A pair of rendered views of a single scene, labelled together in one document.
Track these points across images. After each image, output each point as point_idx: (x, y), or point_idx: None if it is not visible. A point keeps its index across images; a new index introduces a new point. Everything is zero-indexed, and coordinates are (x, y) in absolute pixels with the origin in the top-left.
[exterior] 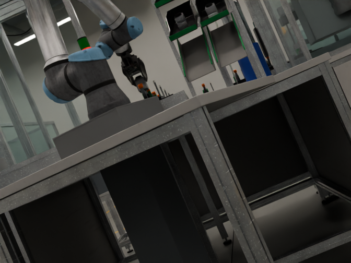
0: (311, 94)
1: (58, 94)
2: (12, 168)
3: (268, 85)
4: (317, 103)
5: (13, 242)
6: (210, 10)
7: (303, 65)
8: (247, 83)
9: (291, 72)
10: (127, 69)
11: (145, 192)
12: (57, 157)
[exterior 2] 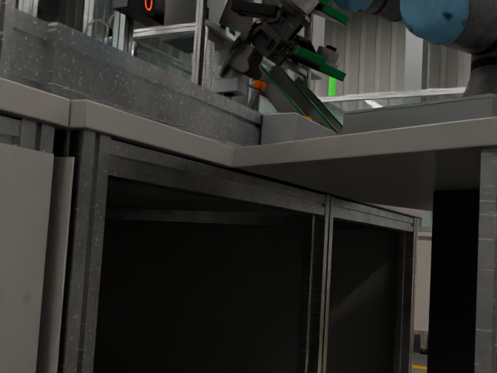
0: (245, 245)
1: (473, 18)
2: (103, 51)
3: (399, 212)
4: (261, 262)
5: None
6: (333, 56)
7: (413, 209)
8: None
9: (408, 209)
10: (282, 43)
11: None
12: (186, 112)
